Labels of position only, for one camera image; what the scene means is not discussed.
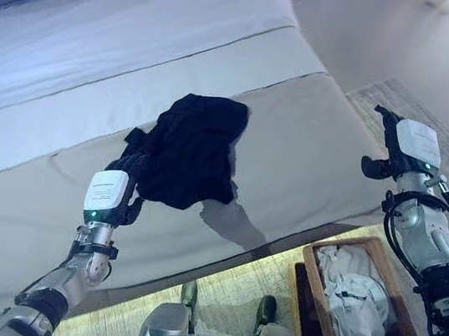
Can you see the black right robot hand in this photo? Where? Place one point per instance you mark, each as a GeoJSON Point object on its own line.
{"type": "Point", "coordinates": [414, 145]}

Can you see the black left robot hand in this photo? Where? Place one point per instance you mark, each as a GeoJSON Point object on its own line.
{"type": "Point", "coordinates": [104, 192]}

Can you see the beige shirt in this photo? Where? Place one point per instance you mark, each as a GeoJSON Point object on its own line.
{"type": "Point", "coordinates": [342, 259]}

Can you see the white garment with black trim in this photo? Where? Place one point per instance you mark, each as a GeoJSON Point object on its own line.
{"type": "Point", "coordinates": [359, 315]}

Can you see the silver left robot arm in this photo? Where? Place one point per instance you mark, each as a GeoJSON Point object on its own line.
{"type": "Point", "coordinates": [64, 279]}

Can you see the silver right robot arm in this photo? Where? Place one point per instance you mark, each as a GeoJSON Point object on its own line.
{"type": "Point", "coordinates": [429, 241]}

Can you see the bed with beige sheet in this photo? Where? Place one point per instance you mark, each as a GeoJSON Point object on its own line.
{"type": "Point", "coordinates": [295, 145]}

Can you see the brown wicker basket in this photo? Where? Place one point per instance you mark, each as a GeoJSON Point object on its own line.
{"type": "Point", "coordinates": [401, 313]}

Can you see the silver left robot leg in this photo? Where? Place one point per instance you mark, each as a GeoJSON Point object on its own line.
{"type": "Point", "coordinates": [168, 320]}

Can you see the silver robot leg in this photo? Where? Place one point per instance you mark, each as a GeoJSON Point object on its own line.
{"type": "Point", "coordinates": [268, 331]}
{"type": "Point", "coordinates": [168, 320]}

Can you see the white duvet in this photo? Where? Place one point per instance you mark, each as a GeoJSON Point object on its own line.
{"type": "Point", "coordinates": [142, 37]}

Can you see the silver right robot leg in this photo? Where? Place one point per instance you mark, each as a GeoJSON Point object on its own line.
{"type": "Point", "coordinates": [268, 331]}

